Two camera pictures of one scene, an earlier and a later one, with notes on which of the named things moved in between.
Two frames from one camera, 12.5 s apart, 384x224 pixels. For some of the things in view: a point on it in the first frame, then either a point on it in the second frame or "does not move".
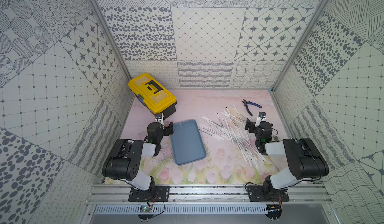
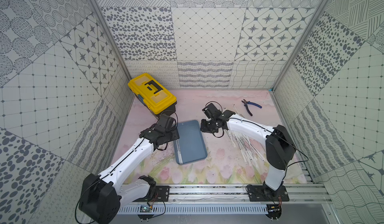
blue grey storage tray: (187, 142) does not move
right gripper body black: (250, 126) → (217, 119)
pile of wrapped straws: (229, 124) does not move
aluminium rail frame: (98, 193) does not move
